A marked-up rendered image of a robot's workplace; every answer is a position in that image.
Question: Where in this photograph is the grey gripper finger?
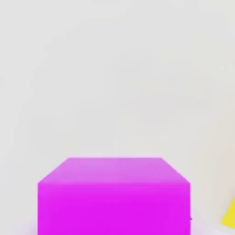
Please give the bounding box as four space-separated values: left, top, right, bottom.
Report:
190 216 201 235

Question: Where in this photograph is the small magenta cube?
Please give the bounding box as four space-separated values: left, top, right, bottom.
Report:
37 157 191 235

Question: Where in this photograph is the small yellow cube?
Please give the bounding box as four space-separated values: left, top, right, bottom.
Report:
220 196 235 230

